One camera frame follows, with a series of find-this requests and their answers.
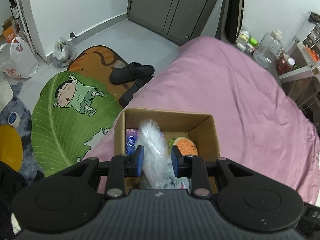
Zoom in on clear plastic water jug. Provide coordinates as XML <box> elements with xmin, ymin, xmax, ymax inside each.
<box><xmin>253</xmin><ymin>30</ymin><xmax>283</xmax><ymax>69</ymax></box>

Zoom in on black slipper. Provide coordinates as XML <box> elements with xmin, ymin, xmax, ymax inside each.
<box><xmin>110</xmin><ymin>62</ymin><xmax>155</xmax><ymax>85</ymax></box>
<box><xmin>119</xmin><ymin>75</ymin><xmax>154</xmax><ymax>108</ymax></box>

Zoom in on white plastic shopping bag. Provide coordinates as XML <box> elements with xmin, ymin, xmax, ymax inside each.
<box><xmin>1</xmin><ymin>37</ymin><xmax>39</xmax><ymax>79</ymax></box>

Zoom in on pink bed sheet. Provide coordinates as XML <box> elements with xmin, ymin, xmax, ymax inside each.
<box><xmin>82</xmin><ymin>35</ymin><xmax>320</xmax><ymax>205</ymax></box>

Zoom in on plush hamburger toy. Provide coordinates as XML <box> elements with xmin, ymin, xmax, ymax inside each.
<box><xmin>169</xmin><ymin>137</ymin><xmax>198</xmax><ymax>155</ymax></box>

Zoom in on clear bag white filling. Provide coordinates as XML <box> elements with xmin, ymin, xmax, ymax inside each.
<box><xmin>137</xmin><ymin>120</ymin><xmax>174</xmax><ymax>184</ymax></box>

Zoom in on grey pink plush toy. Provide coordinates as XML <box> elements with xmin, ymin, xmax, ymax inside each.
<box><xmin>138</xmin><ymin>174</ymin><xmax>191</xmax><ymax>190</ymax></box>

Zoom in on orange cat floor mat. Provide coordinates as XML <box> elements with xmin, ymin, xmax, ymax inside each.
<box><xmin>67</xmin><ymin>46</ymin><xmax>134</xmax><ymax>101</ymax></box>

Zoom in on grey wardrobe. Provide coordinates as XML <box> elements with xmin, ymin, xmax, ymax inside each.
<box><xmin>127</xmin><ymin>0</ymin><xmax>217</xmax><ymax>45</ymax></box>

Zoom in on white supplement bottle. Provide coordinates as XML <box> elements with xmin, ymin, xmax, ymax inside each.
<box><xmin>236</xmin><ymin>28</ymin><xmax>251</xmax><ymax>46</ymax></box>

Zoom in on green leaf cartoon rug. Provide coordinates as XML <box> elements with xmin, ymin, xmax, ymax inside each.
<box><xmin>31</xmin><ymin>72</ymin><xmax>121</xmax><ymax>177</ymax></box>

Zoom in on brown cardboard box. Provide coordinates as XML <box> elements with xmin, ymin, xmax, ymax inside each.
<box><xmin>114</xmin><ymin>108</ymin><xmax>220</xmax><ymax>194</ymax></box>

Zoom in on small clear trash bag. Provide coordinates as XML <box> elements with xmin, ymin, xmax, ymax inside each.
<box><xmin>52</xmin><ymin>37</ymin><xmax>76</xmax><ymax>67</ymax></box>

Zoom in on blue tissue pack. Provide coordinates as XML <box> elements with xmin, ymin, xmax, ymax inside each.
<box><xmin>125</xmin><ymin>128</ymin><xmax>139</xmax><ymax>155</ymax></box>

